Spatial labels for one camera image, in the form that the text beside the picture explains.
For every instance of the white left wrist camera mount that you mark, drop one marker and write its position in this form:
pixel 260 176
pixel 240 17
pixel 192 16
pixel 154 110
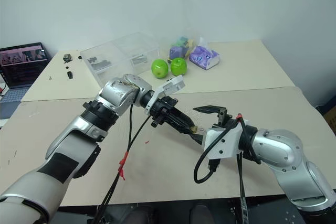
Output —
pixel 172 85

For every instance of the pile of black parts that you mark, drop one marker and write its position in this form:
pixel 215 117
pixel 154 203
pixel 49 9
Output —
pixel 99 63

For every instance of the small black block part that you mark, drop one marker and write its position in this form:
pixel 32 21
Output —
pixel 70 74

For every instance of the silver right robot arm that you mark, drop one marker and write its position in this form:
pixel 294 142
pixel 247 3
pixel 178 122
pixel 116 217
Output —
pixel 286 155

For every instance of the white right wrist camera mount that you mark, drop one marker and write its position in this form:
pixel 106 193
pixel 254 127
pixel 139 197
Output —
pixel 223 142

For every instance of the small silver key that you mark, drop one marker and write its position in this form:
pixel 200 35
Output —
pixel 200 129

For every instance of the small brass padlock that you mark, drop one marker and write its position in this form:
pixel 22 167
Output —
pixel 194 129

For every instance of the small dark cube-shaped part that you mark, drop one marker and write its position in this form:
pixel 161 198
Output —
pixel 67 57

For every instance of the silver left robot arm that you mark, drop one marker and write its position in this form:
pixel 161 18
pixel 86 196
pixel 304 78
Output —
pixel 78 134

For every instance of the dark flat parts bundle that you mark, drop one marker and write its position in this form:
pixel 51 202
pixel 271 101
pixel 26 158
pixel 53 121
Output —
pixel 139 59

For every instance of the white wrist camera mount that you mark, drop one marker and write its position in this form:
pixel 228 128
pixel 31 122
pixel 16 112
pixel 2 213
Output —
pixel 223 142
pixel 172 85

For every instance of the bag of colourful blocks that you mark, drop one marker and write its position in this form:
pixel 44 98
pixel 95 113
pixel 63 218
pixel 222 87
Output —
pixel 178 48

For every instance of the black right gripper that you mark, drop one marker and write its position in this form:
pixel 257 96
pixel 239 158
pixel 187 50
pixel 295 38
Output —
pixel 225 121

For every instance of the clear plastic storage box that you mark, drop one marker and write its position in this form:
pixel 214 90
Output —
pixel 118 51

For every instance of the open laptop computer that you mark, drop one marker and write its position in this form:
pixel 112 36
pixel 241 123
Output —
pixel 21 64

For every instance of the green apple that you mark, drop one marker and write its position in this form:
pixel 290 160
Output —
pixel 159 68
pixel 178 66

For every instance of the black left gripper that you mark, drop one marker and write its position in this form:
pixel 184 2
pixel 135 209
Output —
pixel 162 112

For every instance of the purple tissue pack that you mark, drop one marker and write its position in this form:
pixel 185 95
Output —
pixel 204 57

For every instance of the brown cardboard box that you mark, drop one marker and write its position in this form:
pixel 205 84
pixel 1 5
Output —
pixel 330 117

